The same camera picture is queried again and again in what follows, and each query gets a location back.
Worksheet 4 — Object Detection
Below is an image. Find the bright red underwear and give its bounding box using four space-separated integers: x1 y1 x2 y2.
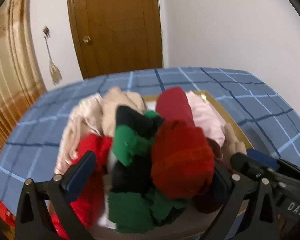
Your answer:
54 133 113 229

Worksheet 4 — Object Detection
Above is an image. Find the light pink underwear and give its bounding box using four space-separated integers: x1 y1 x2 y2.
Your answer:
186 91 225 147

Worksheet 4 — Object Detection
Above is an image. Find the dark red underwear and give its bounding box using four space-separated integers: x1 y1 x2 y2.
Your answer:
151 87 215 199

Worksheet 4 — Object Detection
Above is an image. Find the green and black underwear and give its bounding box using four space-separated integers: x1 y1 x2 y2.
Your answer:
108 105 187 234

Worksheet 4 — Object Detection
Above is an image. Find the beige underwear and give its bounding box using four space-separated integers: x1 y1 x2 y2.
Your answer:
54 87 146 174

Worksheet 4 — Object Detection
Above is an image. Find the cream rolled garment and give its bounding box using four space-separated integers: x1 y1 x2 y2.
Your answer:
222 123 247 165

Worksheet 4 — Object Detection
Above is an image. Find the blue plaid bedspread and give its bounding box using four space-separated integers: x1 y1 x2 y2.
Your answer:
0 67 300 213

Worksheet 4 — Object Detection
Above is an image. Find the beige striped curtain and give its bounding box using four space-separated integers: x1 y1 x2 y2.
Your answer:
0 0 45 150

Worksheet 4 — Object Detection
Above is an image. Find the hanging curtain tassel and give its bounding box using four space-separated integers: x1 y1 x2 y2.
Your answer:
42 26 62 85

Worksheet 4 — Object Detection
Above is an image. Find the brass door knob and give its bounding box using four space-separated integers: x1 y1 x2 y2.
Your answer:
83 36 91 44

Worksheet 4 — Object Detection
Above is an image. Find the brown wooden door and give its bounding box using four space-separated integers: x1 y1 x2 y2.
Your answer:
67 0 163 79

